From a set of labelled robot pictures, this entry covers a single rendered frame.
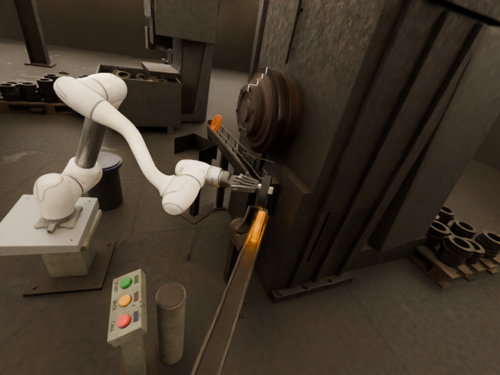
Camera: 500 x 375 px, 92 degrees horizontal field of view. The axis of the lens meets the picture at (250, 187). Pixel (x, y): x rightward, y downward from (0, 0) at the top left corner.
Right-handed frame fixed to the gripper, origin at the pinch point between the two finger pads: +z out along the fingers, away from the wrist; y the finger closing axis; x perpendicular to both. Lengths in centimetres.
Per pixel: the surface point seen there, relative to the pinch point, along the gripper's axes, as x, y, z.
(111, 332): -32, 58, -35
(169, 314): -44, 41, -25
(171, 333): -60, 41, -25
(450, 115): 35, -54, 80
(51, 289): -85, 28, -111
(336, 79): 45, -26, 19
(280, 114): 25.5, -29.8, -2.4
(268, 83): 37, -40, -12
